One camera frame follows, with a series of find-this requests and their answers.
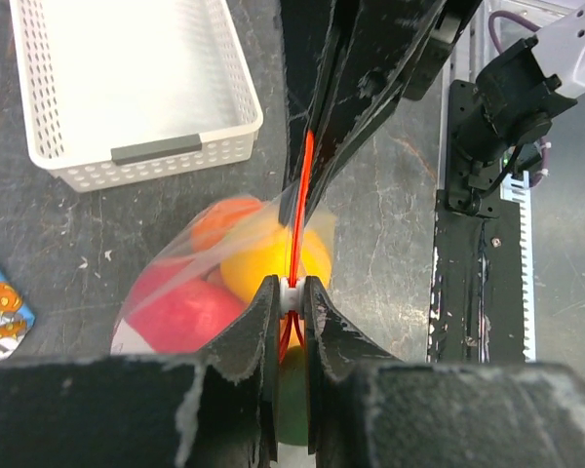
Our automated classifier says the red apple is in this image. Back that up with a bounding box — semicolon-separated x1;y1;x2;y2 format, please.
123;263;245;353

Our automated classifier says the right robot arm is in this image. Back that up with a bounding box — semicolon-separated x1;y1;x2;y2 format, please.
277;1;585;224

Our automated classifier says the blue cable duct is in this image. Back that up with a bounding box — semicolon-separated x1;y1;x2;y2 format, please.
500;171;537;362

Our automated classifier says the green watermelon ball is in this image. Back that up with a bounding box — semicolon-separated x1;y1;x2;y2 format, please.
277;346;308;447

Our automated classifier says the white plastic basket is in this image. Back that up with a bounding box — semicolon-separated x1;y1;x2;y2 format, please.
10;1;263;192

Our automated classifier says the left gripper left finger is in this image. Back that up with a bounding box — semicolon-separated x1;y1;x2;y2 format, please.
0;276;279;467

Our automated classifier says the orange fruit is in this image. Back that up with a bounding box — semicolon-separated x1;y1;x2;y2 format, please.
189;196;263;252

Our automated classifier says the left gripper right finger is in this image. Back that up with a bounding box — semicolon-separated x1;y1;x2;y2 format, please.
304;277;585;467

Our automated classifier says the yellow lemon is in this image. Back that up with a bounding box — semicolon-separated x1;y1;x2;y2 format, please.
219;224;332;304

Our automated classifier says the clear zip top bag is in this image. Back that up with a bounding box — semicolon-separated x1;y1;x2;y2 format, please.
109;129;337;357

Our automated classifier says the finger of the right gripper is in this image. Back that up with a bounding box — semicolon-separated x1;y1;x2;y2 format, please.
305;1;446;214
278;1;341;216

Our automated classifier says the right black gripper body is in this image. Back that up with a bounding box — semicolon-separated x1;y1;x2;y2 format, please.
402;0;482;100

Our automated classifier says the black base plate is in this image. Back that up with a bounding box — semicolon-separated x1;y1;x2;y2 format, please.
427;80;524;364

